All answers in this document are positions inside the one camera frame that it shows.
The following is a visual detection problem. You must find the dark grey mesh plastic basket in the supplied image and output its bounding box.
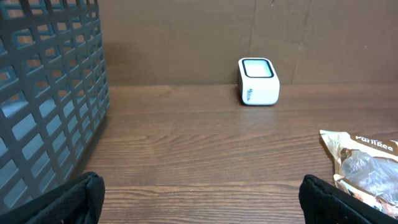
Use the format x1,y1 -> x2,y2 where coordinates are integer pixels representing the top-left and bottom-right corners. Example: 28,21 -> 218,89
1,0 -> 109,213

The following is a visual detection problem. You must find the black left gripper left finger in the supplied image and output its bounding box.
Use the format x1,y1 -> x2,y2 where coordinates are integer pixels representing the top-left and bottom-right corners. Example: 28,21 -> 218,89
1,172 -> 106,224

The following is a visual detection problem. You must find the brown snack bag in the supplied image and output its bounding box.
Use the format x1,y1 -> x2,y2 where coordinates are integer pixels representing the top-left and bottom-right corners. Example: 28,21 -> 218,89
320,130 -> 397,219

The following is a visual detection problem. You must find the white barcode scanner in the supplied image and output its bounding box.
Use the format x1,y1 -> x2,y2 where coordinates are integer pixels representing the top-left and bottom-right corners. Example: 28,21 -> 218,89
238,57 -> 280,106

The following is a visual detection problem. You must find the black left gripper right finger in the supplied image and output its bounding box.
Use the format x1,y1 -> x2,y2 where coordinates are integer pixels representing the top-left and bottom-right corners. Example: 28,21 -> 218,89
298,174 -> 397,224

